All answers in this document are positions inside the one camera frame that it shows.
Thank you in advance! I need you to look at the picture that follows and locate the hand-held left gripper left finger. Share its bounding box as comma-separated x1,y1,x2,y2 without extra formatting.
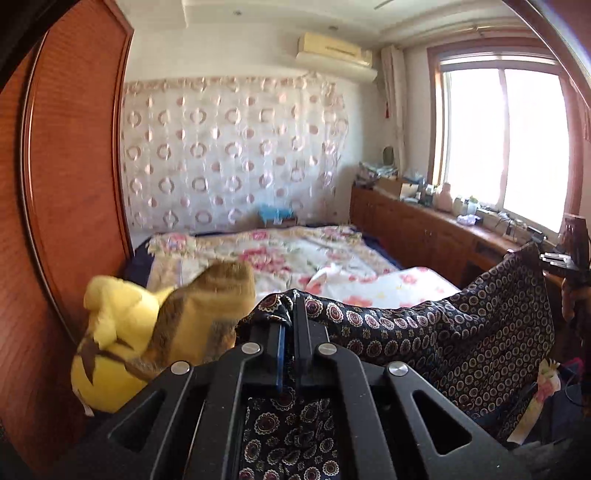
51,323,283,480

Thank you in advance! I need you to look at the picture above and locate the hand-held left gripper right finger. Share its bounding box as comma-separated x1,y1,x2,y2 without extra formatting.
292,291,532,480

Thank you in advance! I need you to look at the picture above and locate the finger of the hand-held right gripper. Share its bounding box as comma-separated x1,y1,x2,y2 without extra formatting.
539,251,572,274

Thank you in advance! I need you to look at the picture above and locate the dark circle-patterned shirt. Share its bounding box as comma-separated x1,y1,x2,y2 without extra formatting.
235,242,557,480

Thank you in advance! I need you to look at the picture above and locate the person's right hand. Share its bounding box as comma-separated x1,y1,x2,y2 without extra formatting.
561,277,579,324

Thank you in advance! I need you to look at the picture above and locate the brown mustard cushion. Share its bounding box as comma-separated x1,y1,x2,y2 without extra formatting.
139,260,257,381

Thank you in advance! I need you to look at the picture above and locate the floral blanket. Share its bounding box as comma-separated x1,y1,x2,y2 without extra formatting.
148,224,402,296

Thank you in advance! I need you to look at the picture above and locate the wooden-framed window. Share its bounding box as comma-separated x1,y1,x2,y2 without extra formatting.
427,37,587,241

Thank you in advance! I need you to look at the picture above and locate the yellow floral cloth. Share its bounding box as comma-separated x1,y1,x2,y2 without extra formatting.
505,357,561,446

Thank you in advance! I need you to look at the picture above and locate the low wooden cabinet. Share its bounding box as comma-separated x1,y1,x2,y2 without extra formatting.
349,184,568,296

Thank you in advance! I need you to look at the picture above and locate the blue tissue box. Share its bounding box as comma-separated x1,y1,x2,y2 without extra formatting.
259,203,296,227

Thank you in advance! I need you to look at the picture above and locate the yellow plush toy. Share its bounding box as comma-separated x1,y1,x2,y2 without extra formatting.
70,274,178,414

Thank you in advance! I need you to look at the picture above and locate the cardboard box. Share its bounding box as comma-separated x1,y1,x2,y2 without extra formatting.
376,176,409,197

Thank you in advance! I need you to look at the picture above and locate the stack of folded cloths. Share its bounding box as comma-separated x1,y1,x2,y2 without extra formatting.
358,161,398,185

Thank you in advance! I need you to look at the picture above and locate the sheer circle-patterned curtain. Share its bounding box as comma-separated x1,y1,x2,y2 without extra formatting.
121,74,349,234

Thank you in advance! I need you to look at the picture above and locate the beige tied window curtain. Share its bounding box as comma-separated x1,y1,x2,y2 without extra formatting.
381,45,409,174

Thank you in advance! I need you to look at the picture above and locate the wooden headboard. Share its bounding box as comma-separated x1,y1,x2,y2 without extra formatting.
0,0,136,462

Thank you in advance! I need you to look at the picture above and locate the beige wall air conditioner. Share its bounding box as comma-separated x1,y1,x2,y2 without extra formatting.
295,32,378,84

